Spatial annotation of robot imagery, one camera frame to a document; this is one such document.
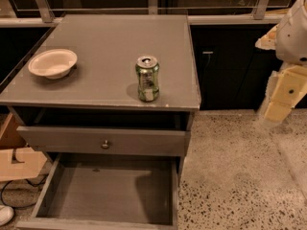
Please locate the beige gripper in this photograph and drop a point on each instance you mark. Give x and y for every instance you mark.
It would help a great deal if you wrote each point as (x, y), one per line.
(293, 35)

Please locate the white paper bowl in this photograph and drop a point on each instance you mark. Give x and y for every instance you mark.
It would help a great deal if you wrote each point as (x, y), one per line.
(53, 64)

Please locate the grey drawer cabinet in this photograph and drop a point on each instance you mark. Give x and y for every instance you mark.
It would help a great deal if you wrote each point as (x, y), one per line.
(104, 78)

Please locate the grey top drawer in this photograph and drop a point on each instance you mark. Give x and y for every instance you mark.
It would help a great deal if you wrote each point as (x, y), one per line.
(129, 132)

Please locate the dark lower wall cabinet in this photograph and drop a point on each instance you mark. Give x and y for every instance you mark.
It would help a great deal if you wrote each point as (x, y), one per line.
(232, 72)

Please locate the round metal drawer knob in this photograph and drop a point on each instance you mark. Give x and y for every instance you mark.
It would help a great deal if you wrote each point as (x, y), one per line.
(105, 145)

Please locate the white shoe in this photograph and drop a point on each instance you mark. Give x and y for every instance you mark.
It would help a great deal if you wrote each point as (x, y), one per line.
(6, 214)

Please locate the grey drawer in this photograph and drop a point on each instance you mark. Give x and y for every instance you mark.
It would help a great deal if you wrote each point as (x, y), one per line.
(107, 192)
(129, 132)

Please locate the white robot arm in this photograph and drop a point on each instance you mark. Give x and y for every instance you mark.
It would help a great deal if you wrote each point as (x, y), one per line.
(296, 19)

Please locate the green soda can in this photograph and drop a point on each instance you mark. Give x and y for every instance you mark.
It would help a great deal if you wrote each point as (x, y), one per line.
(147, 68)

